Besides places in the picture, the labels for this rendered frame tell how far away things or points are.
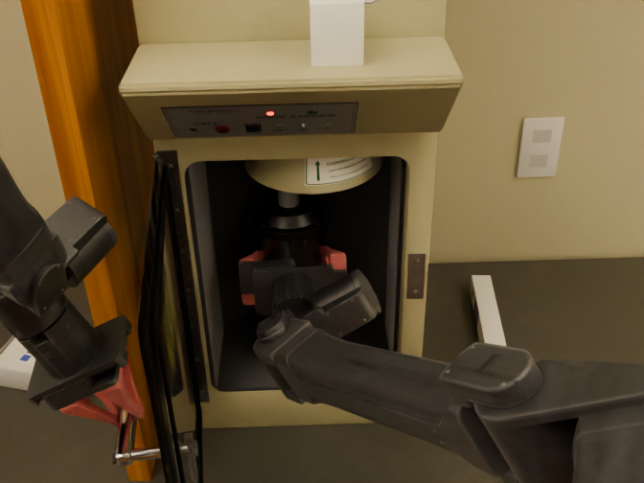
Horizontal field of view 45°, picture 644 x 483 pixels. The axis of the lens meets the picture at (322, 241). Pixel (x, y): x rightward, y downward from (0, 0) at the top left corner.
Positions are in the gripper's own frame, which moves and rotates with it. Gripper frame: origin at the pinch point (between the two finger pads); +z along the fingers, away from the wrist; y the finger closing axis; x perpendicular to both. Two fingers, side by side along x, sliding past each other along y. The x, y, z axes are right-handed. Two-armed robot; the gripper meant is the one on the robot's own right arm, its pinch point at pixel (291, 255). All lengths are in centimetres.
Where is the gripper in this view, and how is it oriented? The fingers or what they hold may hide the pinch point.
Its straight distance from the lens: 106.6
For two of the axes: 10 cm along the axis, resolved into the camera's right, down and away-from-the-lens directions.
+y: -10.0, 0.6, -0.4
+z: -0.6, -4.9, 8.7
